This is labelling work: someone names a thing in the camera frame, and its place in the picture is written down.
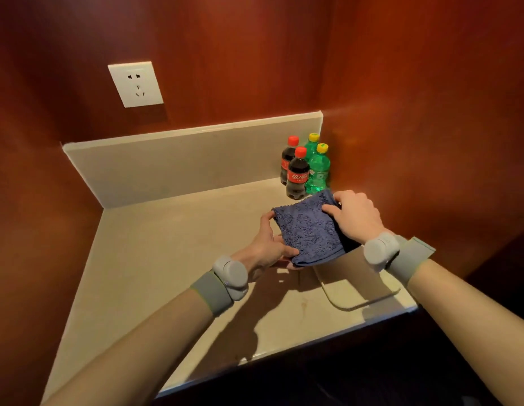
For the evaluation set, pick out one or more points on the person's left hand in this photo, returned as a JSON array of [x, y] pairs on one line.
[[262, 253]]

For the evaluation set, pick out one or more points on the person's right hand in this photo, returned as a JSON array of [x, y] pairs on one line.
[[359, 215]]

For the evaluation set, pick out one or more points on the dark blue cloth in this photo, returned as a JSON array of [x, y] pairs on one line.
[[308, 232]]

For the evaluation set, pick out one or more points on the beige plastic tray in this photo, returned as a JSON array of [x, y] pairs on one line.
[[351, 287]]

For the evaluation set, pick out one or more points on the person's right forearm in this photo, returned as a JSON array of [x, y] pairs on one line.
[[469, 325]]

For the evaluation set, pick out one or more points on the grey left wrist tracker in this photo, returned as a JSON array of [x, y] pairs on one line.
[[232, 274]]

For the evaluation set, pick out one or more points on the grey wrist tracker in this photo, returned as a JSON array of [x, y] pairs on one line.
[[232, 274], [380, 249]]

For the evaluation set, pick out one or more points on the grey right wrist tracker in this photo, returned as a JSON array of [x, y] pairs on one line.
[[380, 249]]

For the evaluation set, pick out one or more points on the yellow-capped green soda bottle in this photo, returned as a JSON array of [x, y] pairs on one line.
[[319, 173], [311, 150]]

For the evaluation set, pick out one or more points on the red-capped cola bottle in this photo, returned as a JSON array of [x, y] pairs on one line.
[[286, 162], [297, 177]]

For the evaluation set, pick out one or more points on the beige stone backsplash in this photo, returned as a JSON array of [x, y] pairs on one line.
[[181, 164]]

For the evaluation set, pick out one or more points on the white wall socket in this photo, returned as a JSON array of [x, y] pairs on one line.
[[135, 84]]

